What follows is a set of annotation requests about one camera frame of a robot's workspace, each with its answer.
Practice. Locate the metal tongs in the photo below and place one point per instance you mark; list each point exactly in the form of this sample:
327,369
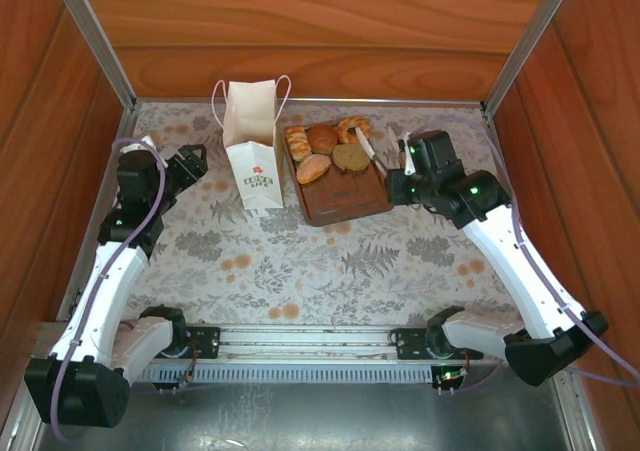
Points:
368,146

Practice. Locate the brown fake bread slice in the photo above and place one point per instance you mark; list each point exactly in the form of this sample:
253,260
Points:
351,157

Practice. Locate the white paper bag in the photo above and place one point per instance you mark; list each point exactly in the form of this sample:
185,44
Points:
255,181

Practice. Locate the oval orange fake bun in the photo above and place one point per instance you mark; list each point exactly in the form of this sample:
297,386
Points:
313,169

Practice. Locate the round brown fake bun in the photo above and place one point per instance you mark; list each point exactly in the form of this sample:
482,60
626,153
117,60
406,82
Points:
322,139

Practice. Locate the striped fake bread loaf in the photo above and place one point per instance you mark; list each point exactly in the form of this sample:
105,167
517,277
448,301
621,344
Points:
298,143

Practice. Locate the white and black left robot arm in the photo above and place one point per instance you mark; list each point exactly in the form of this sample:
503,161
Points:
110,281

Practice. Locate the aluminium left side bar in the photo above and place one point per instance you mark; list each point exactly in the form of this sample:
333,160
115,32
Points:
125,131

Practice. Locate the brown rectangular tray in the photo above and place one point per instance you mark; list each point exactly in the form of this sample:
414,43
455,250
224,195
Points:
345,196

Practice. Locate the aluminium right side bar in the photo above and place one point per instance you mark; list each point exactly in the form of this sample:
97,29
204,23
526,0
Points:
497,156

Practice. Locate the floral tablecloth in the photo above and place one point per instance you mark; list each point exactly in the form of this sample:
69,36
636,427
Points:
300,271

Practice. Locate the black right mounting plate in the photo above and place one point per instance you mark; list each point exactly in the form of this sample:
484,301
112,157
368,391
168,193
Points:
412,343

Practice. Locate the black mounting plate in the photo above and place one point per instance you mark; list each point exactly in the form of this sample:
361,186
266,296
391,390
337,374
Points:
412,343
205,341

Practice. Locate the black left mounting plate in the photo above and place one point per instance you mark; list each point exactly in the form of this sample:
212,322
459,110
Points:
205,341

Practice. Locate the small right connector board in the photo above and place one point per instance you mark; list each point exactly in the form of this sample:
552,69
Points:
450,375

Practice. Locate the small connector board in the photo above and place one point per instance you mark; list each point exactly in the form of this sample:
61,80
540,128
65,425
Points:
187,377
450,375

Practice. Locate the small left connector board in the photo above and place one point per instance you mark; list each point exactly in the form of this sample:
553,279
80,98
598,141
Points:
187,377

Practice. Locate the grey metal sheet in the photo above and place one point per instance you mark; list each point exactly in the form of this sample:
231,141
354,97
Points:
300,416

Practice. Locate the aluminium back frame bar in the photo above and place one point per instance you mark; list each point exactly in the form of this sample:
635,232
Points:
375,102

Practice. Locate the aluminium left frame post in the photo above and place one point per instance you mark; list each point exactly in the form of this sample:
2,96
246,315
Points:
92,38

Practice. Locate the aluminium frame post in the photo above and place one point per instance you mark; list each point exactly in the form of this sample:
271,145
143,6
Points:
92,38
532,38

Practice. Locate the aluminium right frame post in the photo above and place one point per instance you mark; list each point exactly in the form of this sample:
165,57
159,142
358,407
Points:
532,38

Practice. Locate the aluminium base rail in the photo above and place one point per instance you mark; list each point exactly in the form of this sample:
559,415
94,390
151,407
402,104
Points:
305,338

